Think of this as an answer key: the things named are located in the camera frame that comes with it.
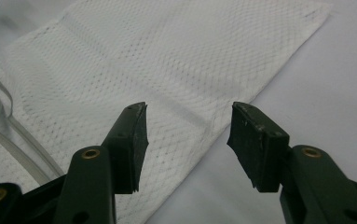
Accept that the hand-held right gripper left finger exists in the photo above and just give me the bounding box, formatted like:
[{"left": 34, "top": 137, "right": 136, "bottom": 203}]
[{"left": 52, "top": 101, "right": 150, "bottom": 224}]

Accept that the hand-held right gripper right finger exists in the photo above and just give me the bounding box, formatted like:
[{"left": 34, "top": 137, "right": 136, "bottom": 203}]
[{"left": 227, "top": 101, "right": 357, "bottom": 224}]

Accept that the white mesh laundry bag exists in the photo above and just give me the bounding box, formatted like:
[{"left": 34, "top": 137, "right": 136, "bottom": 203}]
[{"left": 0, "top": 0, "right": 333, "bottom": 224}]

